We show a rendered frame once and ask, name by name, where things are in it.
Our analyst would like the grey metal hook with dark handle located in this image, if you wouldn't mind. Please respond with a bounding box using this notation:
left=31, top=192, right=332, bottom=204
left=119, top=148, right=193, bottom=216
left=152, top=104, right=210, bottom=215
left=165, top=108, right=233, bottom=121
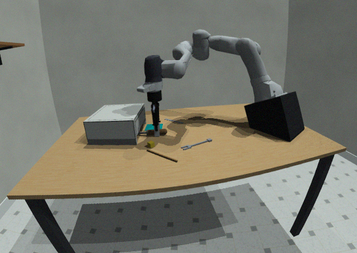
left=138, top=129, right=167, bottom=135

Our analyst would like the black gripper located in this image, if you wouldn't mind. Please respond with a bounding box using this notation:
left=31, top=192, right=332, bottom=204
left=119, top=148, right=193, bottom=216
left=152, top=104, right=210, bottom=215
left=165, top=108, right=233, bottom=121
left=147, top=90, right=162, bottom=137

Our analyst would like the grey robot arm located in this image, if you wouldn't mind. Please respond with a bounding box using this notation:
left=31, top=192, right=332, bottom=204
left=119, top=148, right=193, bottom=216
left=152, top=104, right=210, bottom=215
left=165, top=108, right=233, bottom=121
left=137, top=30, right=287, bottom=103

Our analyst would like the teal square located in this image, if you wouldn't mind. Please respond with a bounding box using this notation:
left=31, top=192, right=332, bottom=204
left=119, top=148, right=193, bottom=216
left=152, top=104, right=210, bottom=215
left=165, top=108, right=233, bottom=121
left=144, top=124, right=163, bottom=131

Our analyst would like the small yellow cube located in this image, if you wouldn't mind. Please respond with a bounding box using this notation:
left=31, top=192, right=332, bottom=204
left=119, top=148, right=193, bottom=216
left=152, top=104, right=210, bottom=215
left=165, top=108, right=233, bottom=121
left=147, top=141, right=155, bottom=148

